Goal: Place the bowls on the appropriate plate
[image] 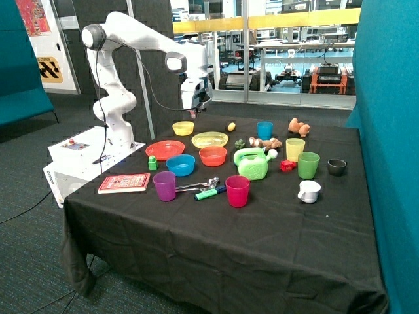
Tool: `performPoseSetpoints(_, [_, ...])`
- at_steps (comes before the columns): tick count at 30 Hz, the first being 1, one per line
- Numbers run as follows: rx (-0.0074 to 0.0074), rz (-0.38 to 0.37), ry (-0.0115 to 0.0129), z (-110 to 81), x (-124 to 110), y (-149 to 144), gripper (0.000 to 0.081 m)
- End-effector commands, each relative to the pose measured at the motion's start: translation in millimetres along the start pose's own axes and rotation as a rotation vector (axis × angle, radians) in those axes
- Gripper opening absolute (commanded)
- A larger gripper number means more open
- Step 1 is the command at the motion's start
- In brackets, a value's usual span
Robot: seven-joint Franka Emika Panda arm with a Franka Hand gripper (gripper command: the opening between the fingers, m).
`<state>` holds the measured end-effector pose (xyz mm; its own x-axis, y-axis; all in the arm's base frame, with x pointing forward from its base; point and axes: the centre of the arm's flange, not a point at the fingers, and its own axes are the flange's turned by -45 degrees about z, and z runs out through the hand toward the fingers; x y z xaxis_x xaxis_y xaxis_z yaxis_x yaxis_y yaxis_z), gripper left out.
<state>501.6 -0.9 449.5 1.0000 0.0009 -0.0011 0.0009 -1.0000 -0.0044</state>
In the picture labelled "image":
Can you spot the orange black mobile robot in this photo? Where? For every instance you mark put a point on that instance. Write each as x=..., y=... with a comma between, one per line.
x=329, y=78

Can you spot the yellow plastic plate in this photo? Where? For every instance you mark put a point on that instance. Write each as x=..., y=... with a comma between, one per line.
x=209, y=139

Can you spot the brown white plush dog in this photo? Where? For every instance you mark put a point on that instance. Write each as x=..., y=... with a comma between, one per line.
x=267, y=145

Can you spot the metal spoon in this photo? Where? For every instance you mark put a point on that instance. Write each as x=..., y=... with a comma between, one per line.
x=208, y=183
x=196, y=189

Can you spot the pink plastic cup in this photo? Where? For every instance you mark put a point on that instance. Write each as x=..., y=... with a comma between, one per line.
x=237, y=190

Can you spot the yellow black sign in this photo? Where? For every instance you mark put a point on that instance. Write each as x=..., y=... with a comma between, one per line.
x=49, y=70

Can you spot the yellow plastic bowl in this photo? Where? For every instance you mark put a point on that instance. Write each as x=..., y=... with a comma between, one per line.
x=183, y=128

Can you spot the black tablecloth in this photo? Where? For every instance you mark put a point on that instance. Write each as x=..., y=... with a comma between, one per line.
x=275, y=255

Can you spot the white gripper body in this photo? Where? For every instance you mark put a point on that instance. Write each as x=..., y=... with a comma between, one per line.
x=196, y=93

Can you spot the teal partition wall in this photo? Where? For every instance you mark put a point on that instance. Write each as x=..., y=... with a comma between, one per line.
x=386, y=114

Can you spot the purple plastic cup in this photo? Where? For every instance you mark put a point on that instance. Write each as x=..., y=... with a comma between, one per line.
x=165, y=185

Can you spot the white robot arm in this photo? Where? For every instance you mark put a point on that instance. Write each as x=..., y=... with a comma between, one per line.
x=119, y=30

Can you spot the black marker pen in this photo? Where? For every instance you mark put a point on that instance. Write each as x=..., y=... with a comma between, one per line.
x=101, y=159

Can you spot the black small cup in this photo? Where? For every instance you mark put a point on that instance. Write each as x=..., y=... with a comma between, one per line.
x=336, y=167

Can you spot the red book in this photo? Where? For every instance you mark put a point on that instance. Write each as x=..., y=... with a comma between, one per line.
x=124, y=183

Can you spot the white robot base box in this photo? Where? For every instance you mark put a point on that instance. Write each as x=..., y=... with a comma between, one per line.
x=72, y=167

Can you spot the green highlighter marker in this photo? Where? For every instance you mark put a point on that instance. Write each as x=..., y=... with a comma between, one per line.
x=211, y=192

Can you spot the yellow plastic cup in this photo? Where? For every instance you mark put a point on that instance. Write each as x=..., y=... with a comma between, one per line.
x=293, y=147

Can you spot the red poster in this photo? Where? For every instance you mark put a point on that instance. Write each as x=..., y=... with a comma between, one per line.
x=34, y=17

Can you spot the green plastic cup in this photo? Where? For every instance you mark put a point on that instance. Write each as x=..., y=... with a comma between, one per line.
x=307, y=165

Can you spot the green toy watering can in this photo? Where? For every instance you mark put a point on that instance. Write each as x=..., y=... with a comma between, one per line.
x=252, y=163

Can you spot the orange plastic plate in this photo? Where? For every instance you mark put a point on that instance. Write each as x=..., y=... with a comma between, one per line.
x=163, y=150

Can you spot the yellow toy potato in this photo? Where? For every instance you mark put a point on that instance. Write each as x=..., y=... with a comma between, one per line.
x=231, y=127

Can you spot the green toy pepper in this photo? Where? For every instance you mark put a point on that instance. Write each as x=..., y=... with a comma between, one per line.
x=240, y=144

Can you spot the blue plastic bowl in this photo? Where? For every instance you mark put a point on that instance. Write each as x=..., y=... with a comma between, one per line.
x=181, y=165

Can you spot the teal sofa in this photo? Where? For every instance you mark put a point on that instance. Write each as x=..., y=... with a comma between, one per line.
x=22, y=93

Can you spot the white ceramic mug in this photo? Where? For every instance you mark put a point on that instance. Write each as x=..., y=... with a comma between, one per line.
x=308, y=191

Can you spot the green toy block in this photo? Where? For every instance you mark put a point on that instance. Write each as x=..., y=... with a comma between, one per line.
x=152, y=163

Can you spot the orange plastic bowl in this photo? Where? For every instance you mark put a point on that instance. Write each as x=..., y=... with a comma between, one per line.
x=213, y=156

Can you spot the red toy block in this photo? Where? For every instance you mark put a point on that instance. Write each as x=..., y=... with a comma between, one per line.
x=287, y=165

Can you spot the orange plush teddy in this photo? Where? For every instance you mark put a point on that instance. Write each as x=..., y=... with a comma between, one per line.
x=299, y=128

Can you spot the blue plastic cup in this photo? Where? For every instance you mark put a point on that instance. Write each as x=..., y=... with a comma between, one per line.
x=264, y=130

